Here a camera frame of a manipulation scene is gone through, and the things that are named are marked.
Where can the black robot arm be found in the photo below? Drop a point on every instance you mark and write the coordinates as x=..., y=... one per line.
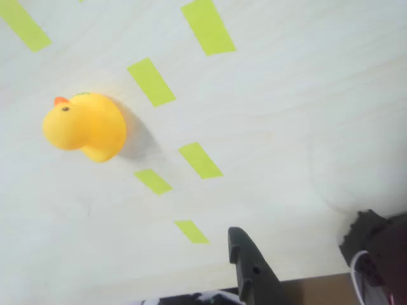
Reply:
x=381, y=241

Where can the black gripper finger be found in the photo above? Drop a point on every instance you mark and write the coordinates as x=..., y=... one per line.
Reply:
x=254, y=276

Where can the yellow rubber duck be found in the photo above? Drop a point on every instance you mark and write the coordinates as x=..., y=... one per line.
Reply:
x=86, y=127

